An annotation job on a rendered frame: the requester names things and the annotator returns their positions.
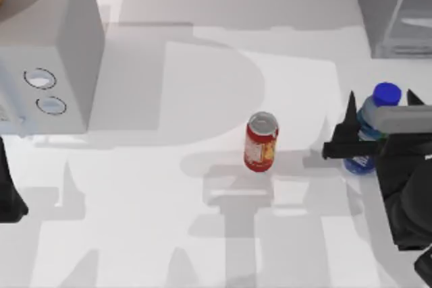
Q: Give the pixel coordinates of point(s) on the grey cabinet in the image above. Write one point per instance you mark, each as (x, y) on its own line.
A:
(378, 8)

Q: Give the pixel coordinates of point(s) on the blue bottle with blue cap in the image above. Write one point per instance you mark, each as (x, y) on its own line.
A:
(386, 94)

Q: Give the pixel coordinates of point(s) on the red and white can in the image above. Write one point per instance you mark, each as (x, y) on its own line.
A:
(260, 148)

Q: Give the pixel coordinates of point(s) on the large microwave knob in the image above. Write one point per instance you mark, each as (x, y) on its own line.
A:
(40, 78)

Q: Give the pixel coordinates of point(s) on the pale grey rounded box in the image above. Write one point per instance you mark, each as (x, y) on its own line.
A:
(401, 118)

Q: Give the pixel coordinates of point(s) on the small microwave knob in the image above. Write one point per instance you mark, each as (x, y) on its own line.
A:
(51, 105)

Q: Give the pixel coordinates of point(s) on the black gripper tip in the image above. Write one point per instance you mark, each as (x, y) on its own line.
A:
(8, 193)

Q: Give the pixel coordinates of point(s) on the pale microwave oven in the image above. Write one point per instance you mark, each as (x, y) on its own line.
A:
(67, 48)

